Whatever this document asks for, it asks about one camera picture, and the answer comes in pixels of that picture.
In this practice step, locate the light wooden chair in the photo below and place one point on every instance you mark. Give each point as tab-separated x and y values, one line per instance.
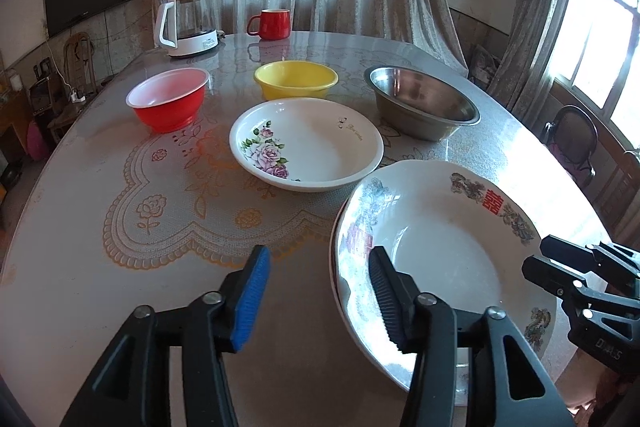
75	62

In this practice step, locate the dark round back chair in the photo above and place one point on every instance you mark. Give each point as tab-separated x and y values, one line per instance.
575	137

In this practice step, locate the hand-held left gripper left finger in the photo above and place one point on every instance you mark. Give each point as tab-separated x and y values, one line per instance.
252	302

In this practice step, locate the large white patterned rim plate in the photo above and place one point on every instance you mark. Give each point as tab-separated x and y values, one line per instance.
450	232

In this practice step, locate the narrow grey window curtain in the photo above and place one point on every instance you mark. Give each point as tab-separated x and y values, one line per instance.
540	7

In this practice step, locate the black speaker box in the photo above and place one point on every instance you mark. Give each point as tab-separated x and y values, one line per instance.
41	94

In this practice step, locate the white glass electric kettle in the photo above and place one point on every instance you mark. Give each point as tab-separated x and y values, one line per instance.
192	27

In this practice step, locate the stainless steel bowl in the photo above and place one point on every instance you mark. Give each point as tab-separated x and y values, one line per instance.
425	99

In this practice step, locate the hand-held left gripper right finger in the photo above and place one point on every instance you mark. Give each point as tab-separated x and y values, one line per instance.
392	307

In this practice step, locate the red plastic bowl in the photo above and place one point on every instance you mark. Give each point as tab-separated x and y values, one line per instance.
167	104

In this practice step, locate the red mug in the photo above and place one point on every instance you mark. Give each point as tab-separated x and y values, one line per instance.
274	26

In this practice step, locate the dark wooden chair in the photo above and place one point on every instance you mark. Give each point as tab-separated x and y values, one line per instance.
622	187

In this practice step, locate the lace pattern table mat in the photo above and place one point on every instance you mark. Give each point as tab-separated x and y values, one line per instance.
165	207

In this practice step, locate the white power strip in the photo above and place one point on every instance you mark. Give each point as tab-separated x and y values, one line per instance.
77	97

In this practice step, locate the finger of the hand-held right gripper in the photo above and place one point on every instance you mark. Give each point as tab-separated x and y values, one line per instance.
555	277
575	252

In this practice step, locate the pink bag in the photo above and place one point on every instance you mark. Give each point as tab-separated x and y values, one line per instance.
36	141

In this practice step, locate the yellow plastic bowl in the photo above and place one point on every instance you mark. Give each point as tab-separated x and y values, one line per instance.
295	79

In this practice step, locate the window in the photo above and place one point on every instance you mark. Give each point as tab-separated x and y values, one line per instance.
600	42

